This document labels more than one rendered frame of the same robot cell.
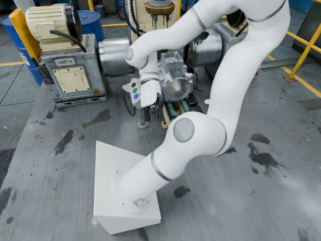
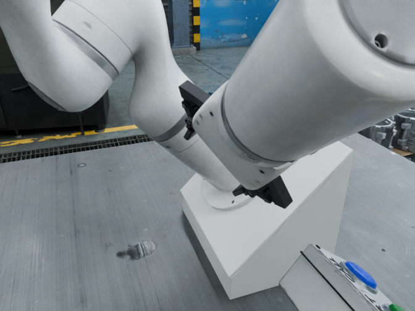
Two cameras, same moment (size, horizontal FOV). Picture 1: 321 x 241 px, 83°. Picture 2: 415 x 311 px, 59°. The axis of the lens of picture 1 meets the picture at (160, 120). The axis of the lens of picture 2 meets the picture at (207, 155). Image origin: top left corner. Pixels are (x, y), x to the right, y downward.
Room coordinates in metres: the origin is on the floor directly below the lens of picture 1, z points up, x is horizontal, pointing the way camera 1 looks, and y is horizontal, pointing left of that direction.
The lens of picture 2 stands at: (0.93, -0.04, 1.30)
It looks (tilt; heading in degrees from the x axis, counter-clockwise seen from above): 27 degrees down; 172
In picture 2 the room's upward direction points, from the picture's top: straight up
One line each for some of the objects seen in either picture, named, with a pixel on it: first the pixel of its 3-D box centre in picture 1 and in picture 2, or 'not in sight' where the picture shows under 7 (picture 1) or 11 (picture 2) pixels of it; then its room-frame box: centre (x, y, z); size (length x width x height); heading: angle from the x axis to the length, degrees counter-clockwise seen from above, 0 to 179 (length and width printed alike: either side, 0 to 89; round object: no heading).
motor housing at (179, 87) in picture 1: (173, 80); not in sight; (0.93, -0.08, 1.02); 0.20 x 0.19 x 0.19; 13
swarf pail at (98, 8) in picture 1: (100, 12); not in sight; (5.42, 1.61, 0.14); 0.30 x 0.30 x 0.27
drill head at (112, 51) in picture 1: (110, 59); not in sight; (1.15, 0.34, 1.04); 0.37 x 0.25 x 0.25; 103
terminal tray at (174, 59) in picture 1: (171, 62); not in sight; (0.97, -0.07, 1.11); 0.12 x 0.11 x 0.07; 13
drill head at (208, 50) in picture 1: (204, 48); not in sight; (1.31, -0.33, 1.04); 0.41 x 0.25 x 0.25; 103
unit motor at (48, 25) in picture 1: (58, 48); not in sight; (1.06, 0.61, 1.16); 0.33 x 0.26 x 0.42; 103
